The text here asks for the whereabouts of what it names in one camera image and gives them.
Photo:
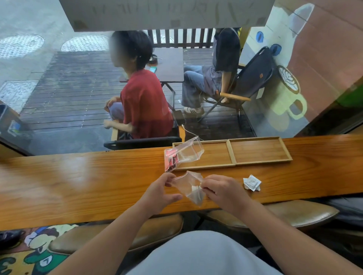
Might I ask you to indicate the small clear plastic zip bag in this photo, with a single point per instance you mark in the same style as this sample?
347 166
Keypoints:
189 187

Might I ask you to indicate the wooden fence railing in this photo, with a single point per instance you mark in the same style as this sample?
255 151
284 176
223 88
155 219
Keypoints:
181 38

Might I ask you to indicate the person's right fingers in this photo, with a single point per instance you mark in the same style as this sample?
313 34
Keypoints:
207 184

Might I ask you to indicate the wooden tray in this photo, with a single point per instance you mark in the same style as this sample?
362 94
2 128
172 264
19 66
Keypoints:
210 154
259 150

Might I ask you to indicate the black folding chair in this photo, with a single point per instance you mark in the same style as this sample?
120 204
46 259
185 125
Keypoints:
249 82

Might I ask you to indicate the brown leather stool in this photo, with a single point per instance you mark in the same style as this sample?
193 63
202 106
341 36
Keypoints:
136 234
292 212

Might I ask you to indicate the person's white shirt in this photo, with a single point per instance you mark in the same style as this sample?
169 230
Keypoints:
204 255

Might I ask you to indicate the person's left thumb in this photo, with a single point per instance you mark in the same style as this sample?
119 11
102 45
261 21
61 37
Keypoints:
175 197

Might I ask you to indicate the person's left hand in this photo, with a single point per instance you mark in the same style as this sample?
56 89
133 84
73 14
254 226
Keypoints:
155 195

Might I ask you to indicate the square manhole cover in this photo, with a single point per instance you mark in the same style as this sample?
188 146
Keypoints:
15 94

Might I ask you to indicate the black shoe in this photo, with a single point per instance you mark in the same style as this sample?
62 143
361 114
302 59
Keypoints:
9 237

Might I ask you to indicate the person's left forearm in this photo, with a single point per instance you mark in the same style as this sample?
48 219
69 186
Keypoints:
105 243

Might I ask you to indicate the cartoon floor mat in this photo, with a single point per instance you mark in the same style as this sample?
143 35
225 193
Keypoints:
31 255

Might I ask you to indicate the person's right forearm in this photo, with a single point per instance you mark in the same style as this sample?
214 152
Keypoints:
295 240

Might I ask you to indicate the clear bag with red packets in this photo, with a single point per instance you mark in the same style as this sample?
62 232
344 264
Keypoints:
182 154

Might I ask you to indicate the round manhole cover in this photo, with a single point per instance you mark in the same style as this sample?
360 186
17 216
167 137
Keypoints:
85 43
21 45

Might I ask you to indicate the dark outdoor table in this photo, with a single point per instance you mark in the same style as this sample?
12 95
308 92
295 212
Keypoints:
169 64

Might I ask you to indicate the dark ashtray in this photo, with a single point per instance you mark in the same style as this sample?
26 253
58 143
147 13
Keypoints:
153 59

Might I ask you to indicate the person's right hand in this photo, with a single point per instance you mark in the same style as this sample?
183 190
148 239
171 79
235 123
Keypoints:
227 193

